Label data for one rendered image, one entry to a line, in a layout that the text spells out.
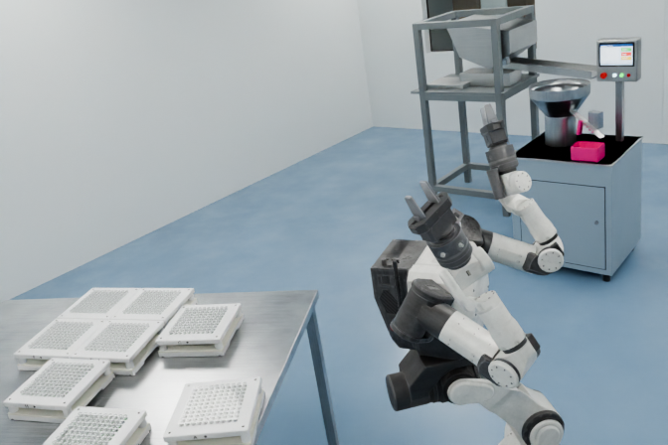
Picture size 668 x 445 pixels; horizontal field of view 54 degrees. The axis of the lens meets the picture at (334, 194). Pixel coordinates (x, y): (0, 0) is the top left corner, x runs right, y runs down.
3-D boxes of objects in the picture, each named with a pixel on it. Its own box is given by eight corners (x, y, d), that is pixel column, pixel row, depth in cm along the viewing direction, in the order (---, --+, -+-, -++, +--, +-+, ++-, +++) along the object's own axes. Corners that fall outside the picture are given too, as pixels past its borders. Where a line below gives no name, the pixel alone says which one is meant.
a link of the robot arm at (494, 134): (501, 122, 214) (512, 158, 214) (472, 131, 214) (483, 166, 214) (511, 116, 202) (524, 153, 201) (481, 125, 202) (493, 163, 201)
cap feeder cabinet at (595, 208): (513, 266, 434) (506, 157, 408) (548, 232, 473) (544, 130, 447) (612, 286, 393) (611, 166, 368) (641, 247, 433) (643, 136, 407)
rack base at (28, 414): (9, 419, 216) (7, 413, 215) (57, 373, 237) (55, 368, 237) (72, 424, 208) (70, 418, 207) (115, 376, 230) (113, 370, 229)
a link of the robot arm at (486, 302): (440, 275, 155) (472, 323, 156) (472, 254, 155) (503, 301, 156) (435, 271, 162) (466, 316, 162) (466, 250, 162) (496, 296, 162)
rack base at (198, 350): (159, 357, 237) (157, 352, 237) (185, 321, 260) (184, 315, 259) (223, 356, 232) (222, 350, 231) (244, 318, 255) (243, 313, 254)
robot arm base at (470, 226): (466, 278, 214) (432, 265, 215) (473, 249, 222) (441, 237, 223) (481, 250, 203) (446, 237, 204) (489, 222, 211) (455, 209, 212)
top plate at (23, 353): (14, 359, 242) (12, 354, 241) (57, 322, 264) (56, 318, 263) (70, 361, 235) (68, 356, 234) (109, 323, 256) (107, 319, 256)
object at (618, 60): (595, 143, 408) (594, 41, 386) (601, 138, 415) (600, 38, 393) (635, 145, 393) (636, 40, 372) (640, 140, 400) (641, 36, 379)
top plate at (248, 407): (163, 443, 186) (162, 437, 185) (186, 388, 209) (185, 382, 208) (249, 435, 183) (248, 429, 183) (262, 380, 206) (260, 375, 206)
